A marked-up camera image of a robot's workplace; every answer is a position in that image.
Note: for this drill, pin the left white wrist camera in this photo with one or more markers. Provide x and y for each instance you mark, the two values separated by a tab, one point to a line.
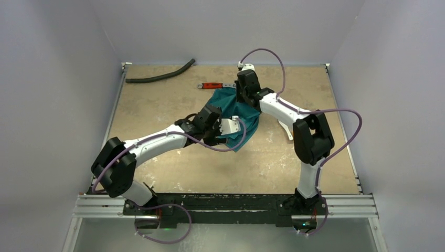
229	125

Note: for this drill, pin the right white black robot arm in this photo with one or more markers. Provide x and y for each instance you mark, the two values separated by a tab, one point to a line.
312	137

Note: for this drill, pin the aluminium rail frame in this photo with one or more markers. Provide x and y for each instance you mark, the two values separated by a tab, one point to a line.
101	205

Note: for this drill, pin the teal cloth napkin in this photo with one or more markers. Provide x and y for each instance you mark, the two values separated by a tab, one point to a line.
225	99

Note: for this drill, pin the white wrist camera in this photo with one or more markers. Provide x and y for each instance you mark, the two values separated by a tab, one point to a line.
245	66
229	125

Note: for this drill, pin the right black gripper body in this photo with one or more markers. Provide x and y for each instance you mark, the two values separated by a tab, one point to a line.
245	97

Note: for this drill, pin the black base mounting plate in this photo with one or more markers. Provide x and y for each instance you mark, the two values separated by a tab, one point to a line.
170	209

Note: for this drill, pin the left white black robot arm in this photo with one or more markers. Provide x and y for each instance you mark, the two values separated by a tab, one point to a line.
114	168

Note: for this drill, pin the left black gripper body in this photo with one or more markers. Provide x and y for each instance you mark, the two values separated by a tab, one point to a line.
211	133

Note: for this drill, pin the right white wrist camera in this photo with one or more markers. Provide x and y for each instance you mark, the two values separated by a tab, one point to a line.
245	66

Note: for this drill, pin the red handled adjustable wrench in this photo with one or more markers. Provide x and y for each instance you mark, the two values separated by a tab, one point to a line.
215	85

